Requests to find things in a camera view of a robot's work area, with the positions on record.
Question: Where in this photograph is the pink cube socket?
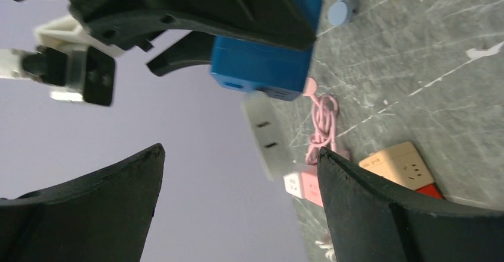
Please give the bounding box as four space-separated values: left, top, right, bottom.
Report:
301 166 323 207

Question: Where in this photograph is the blue cube socket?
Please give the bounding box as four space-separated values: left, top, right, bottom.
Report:
209 0 324 102

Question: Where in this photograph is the light blue cable with plug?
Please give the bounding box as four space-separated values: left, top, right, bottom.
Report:
307 0 359 27

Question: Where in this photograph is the beige cube socket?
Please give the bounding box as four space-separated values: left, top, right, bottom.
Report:
358 142 434 191

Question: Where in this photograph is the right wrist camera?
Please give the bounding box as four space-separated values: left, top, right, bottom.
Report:
1 15 124 106

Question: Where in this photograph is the white cube socket small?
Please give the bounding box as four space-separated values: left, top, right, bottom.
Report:
242 91 294 181

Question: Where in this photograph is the red cube socket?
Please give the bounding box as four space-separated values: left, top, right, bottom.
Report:
416 184 444 200

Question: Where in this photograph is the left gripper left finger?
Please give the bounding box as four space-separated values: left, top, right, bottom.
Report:
1 144 165 261

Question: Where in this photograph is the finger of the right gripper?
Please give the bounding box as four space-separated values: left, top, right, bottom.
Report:
147 31 215 77
68 0 318 52

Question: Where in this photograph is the white cube socket top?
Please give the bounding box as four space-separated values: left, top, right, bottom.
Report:
283 172 305 199

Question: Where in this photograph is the pink cable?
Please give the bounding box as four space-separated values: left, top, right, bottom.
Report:
303 77 351 166

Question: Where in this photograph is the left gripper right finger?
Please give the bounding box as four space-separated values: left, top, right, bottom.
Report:
317 148 503 261

